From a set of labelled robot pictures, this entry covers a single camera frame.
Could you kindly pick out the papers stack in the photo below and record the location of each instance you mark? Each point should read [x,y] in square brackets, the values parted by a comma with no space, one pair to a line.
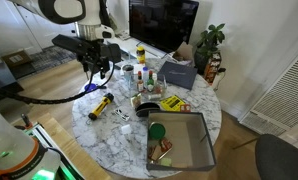
[124,35]

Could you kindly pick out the brown orange packet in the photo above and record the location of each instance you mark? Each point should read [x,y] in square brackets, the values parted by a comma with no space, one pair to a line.
[154,153]

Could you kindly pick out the small green and white box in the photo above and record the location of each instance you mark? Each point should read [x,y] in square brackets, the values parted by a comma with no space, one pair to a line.
[136,100]

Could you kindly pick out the green potted plant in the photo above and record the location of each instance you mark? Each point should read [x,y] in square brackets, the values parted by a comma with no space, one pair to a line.
[209,41]

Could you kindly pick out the white bottle with blue cap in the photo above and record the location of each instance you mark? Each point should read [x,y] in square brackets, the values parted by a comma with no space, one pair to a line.
[145,74]

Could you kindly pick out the white television stand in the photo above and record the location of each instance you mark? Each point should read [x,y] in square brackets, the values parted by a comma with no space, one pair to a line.
[132,45]

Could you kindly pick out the blue round lid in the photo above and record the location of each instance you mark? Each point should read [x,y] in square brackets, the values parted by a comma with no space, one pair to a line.
[90,87]

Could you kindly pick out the small white tube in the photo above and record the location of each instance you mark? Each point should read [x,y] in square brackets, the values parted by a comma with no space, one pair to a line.
[154,96]

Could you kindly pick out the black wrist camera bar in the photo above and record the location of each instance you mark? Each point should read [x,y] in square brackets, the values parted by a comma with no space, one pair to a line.
[67,42]

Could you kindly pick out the wooden robot mounting platform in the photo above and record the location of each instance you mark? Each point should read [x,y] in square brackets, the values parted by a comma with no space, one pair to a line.
[72,150]

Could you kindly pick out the black side table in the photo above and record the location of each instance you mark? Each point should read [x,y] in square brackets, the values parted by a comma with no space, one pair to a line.
[2,78]

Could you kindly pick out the open brown cardboard box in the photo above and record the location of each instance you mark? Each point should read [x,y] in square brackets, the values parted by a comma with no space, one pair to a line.
[184,53]

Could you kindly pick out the black lever with red base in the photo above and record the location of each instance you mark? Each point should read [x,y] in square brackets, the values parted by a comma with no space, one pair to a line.
[25,120]

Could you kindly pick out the grey open cardboard box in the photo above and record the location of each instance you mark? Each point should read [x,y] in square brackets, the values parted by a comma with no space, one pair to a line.
[189,140]

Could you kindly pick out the aluminium rail with green light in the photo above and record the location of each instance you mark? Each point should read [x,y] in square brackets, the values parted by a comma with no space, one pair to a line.
[44,135]

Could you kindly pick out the yellow flat box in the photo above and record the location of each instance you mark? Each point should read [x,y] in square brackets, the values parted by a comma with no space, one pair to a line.
[171,103]

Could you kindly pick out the clear plastic container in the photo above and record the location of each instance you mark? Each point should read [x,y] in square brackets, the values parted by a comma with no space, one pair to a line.
[159,87]

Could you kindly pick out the small orange packet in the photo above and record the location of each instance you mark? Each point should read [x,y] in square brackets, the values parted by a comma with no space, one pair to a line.
[185,108]

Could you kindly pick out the black television screen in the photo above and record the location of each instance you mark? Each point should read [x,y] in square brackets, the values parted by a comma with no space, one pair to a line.
[162,21]

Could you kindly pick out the grey patterned rug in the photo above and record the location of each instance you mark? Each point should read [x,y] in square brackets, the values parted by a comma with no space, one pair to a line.
[49,58]

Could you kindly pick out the dark grey chair seat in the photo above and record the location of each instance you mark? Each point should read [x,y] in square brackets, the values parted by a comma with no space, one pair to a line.
[282,160]

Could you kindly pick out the small black and white card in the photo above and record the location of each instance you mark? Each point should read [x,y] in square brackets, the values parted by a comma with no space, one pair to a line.
[122,114]

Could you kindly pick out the dark hanging clothes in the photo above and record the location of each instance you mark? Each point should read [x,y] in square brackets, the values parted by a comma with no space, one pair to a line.
[104,13]

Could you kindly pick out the red snack packet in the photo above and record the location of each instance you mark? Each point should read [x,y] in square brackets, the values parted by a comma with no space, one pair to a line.
[166,144]

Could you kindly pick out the small white cube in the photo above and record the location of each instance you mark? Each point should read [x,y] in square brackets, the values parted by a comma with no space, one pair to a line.
[126,129]

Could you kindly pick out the orange printed bag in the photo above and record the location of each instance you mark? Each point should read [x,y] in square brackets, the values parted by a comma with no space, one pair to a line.
[211,68]

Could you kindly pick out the green bottle with red cap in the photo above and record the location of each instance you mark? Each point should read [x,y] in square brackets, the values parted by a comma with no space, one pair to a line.
[150,82]

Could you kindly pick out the dark bowl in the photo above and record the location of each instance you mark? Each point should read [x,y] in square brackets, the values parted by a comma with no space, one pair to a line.
[147,109]

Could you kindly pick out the green round lid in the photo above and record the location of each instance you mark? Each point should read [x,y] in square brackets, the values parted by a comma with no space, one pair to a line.
[156,131]

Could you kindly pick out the dark blue flat box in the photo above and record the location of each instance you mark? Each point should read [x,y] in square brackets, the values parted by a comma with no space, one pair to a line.
[177,74]

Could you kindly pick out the light green small block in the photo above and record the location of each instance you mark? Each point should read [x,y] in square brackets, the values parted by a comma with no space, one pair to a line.
[166,161]

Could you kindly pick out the white wall vent grille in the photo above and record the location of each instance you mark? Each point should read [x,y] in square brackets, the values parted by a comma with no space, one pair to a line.
[282,100]

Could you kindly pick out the labelled brown cardboard box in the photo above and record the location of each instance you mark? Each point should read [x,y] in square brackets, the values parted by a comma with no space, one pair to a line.
[15,59]

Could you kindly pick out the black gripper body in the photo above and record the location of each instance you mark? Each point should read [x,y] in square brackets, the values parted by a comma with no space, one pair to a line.
[95,53]

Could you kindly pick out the red hot sauce bottle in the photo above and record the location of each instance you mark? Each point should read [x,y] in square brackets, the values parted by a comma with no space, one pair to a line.
[140,83]

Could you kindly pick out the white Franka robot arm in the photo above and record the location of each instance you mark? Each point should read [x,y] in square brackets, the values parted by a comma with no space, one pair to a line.
[9,146]

